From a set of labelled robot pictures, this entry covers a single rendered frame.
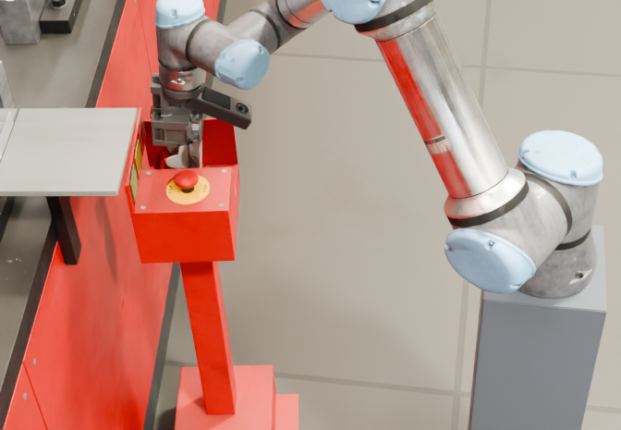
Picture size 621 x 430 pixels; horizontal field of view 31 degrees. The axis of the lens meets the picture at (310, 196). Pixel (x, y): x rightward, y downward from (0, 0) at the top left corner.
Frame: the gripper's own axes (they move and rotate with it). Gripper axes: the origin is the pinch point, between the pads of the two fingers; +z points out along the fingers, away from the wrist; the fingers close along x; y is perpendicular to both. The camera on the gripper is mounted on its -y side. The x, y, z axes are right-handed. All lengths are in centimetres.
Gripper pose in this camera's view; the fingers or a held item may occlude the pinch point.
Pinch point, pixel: (199, 170)
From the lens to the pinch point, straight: 195.0
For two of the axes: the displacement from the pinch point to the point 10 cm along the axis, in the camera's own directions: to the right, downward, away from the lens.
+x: 0.0, 6.9, -7.2
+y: -10.0, -0.3, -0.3
